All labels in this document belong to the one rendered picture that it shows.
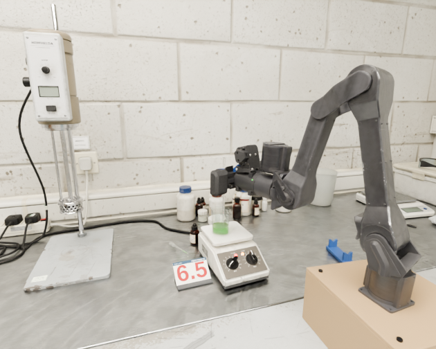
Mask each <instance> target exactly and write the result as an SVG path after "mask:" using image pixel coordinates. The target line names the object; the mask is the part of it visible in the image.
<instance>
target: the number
mask: <svg viewBox="0 0 436 349"><path fill-rule="evenodd" d="M174 269H175V273H176V280H177V283H182V282H185V281H189V280H195V279H199V278H205V277H209V273H208V268H207V264H206V260H202V261H198V262H191V263H187V264H183V265H176V266H174Z"/></svg>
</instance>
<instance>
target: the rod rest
mask: <svg viewBox="0 0 436 349"><path fill-rule="evenodd" d="M337 242H338V239H337V238H336V239H335V240H333V241H332V240H331V239H329V245H328V246H326V249H327V250H328V251H329V252H330V253H331V254H332V255H333V256H334V257H335V258H336V259H337V260H338V261H339V262H340V263H342V262H351V261H353V260H352V254H353V252H352V251H350V252H349V253H348V254H346V253H345V252H343V251H342V250H341V249H340V248H339V247H337Z"/></svg>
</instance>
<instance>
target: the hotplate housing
mask: <svg viewBox="0 0 436 349"><path fill-rule="evenodd" d="M198 239H199V253H200V254H201V255H202V257H203V258H204V257H206V260H207V263H208V266H209V267H210V268H211V270H212V272H213V273H214V275H215V276H216V277H217V279H218V280H219V282H220V283H221V285H222V286H223V288H224V289H229V288H232V287H237V286H240V285H245V284H248V283H253V282H256V281H259V280H264V279H267V278H269V272H270V270H269V268H268V266H267V264H266V262H265V260H264V258H263V256H262V254H261V252H260V250H259V248H258V246H257V244H256V243H255V242H254V241H252V240H247V241H243V242H237V243H233V244H227V245H223V246H219V247H215V246H213V245H212V243H211V242H210V241H209V240H208V238H207V237H206V236H205V235H204V234H203V232H199V234H198ZM253 246H256V247H257V249H258V251H259V253H260V255H261V257H262V259H263V261H264V263H265V265H266V267H267V270H264V271H259V272H256V273H253V274H248V275H245V276H240V277H236V278H231V279H228V280H226V277H225V275H224V272H223V270H222V268H221V265H220V262H219V259H218V257H217V254H218V253H223V252H227V251H233V250H237V249H243V248H247V247H253Z"/></svg>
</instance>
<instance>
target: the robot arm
mask: <svg viewBox="0 0 436 349"><path fill-rule="evenodd" d="M393 95H394V78H393V76H392V74H391V73H390V72H388V71H386V70H385V69H381V68H379V67H376V66H372V65H369V64H362V65H359V66H357V67H355V68H353V69H352V70H351V71H350V72H349V74H348V75H347V77H346V78H345V79H344V80H341V81H340V82H339V83H337V84H335V85H334V86H333V87H332V88H331V89H330V90H329V91H328V92H327V93H326V94H325V95H324V96H323V97H322V98H319V99H318V100H317V101H315V102H314V103H313V104H312V106H311V110H310V111H311V115H310V117H309V121H308V123H307V127H306V130H305V133H304V136H303V138H302V142H301V144H300V148H299V150H298V154H297V157H296V160H295V163H294V165H293V167H292V169H289V164H290V158H291V153H292V147H291V146H288V145H286V144H285V143H278V142H263V146H262V159H261V161H260V156H259V152H258V148H257V146H256V145H245V146H242V147H238V148H237V149H236V151H235V153H234V154H235V161H236V162H237V163H239V164H238V165H236V166H235V167H234V168H233V165H232V166H228V167H225V168H224V169H223V168H219V169H216V170H213V171H211V173H210V194H211V195H213V196H215V197H216V196H220V195H224V194H226V193H227V190H228V189H233V188H235V191H237V192H239V191H242V190H244V191H246V192H248V195H249V196H253V195H258V196H260V197H264V198H267V199H270V200H271V210H274V209H277V208H280V207H282V206H283V207H284V208H285V209H287V210H294V209H297V208H300V207H303V206H306V205H309V204H310V203H311V202H312V201H313V200H314V197H315V194H316V186H317V181H316V173H317V169H318V166H319V163H320V160H321V158H322V155H323V152H324V150H325V147H326V144H327V142H328V139H329V136H330V134H331V130H332V128H333V126H334V123H335V120H336V118H337V117H339V116H341V115H342V114H345V113H347V112H349V111H352V113H353V115H354V117H355V119H356V121H357V123H358V133H359V141H360V147H361V161H362V167H363V180H364V187H365V200H366V206H365V211H364V212H363V213H360V214H358V215H356V216H355V217H354V222H355V225H356V238H355V239H356V240H358V239H360V245H361V248H362V250H363V251H365V252H366V256H367V263H368V265H367V266H366V270H365V276H364V280H363V285H364V286H363V287H359V289H358V291H359V292H360V293H362V294H363V295H364V296H366V297H367V298H369V299H370V300H371V301H373V302H374V303H376V304H377V305H378V306H380V307H382V308H383V309H384V310H385V311H387V312H389V313H391V314H393V313H395V312H398V311H401V310H404V309H406V308H408V307H411V306H413V305H415V302H414V301H413V300H412V299H410V298H411V295H412V290H413V287H414V283H415V278H416V273H414V272H412V270H411V268H412V267H413V265H415V264H416V263H417V262H418V260H419V259H420V258H421V254H420V252H419V251H418V250H417V248H416V247H415V246H414V244H413V243H412V242H411V240H410V234H409V231H408V227H407V224H406V220H405V217H404V216H403V213H402V212H401V210H400V208H399V206H398V204H397V201H396V197H395V189H394V176H393V169H392V155H391V148H390V135H389V127H388V124H389V123H388V116H389V113H390V110H391V106H392V102H393ZM268 173H269V174H268Z"/></svg>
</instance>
